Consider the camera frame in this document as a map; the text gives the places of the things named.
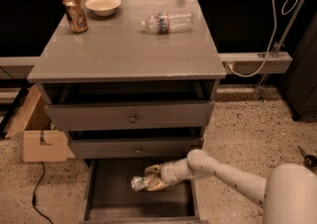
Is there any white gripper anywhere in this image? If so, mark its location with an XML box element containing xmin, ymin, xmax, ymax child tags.
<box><xmin>145</xmin><ymin>160</ymin><xmax>189</xmax><ymax>192</ymax></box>

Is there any green 7up can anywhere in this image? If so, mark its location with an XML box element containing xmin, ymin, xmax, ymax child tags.
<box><xmin>131</xmin><ymin>174</ymin><xmax>159</xmax><ymax>191</ymax></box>

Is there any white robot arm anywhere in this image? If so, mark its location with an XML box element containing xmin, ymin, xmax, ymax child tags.
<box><xmin>145</xmin><ymin>149</ymin><xmax>317</xmax><ymax>224</ymax></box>

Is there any grey middle drawer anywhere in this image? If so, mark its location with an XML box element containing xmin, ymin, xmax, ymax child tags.
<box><xmin>70</xmin><ymin>137</ymin><xmax>204</xmax><ymax>159</ymax></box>

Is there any grey open bottom drawer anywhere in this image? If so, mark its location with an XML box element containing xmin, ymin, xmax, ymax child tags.
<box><xmin>79</xmin><ymin>157</ymin><xmax>209</xmax><ymax>224</ymax></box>

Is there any grey top drawer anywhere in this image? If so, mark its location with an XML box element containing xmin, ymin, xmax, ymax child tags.
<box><xmin>46</xmin><ymin>101</ymin><xmax>215</xmax><ymax>131</ymax></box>

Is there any grey drawer cabinet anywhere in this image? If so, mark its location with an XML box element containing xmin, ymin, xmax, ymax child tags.
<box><xmin>27</xmin><ymin>0</ymin><xmax>228</xmax><ymax>224</ymax></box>

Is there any gold soda can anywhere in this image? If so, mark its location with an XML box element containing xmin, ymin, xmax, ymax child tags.
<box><xmin>62</xmin><ymin>0</ymin><xmax>88</xmax><ymax>34</ymax></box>

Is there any cardboard box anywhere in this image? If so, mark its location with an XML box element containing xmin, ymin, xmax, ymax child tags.
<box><xmin>5</xmin><ymin>85</ymin><xmax>74</xmax><ymax>163</ymax></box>

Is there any clear plastic water bottle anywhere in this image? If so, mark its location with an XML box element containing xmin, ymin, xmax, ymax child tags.
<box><xmin>142</xmin><ymin>11</ymin><xmax>194</xmax><ymax>35</ymax></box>

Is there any black tool on floor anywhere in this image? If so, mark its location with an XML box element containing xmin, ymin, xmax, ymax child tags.
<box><xmin>298</xmin><ymin>147</ymin><xmax>317</xmax><ymax>168</ymax></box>

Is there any dark cabinet at right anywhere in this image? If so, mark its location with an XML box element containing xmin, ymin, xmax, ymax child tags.
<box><xmin>280</xmin><ymin>13</ymin><xmax>317</xmax><ymax>121</ymax></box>

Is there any white bowl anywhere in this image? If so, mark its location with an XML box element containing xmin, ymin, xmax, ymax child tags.
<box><xmin>85</xmin><ymin>0</ymin><xmax>121</xmax><ymax>17</ymax></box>

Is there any black floor cable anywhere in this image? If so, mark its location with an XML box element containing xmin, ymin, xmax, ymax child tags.
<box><xmin>31</xmin><ymin>161</ymin><xmax>54</xmax><ymax>224</ymax></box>

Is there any grey metal rail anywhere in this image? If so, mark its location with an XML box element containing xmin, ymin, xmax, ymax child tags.
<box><xmin>220</xmin><ymin>52</ymin><xmax>292</xmax><ymax>76</ymax></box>

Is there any white cable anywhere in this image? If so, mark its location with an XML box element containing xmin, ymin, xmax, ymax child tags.
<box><xmin>227</xmin><ymin>0</ymin><xmax>301</xmax><ymax>78</ymax></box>

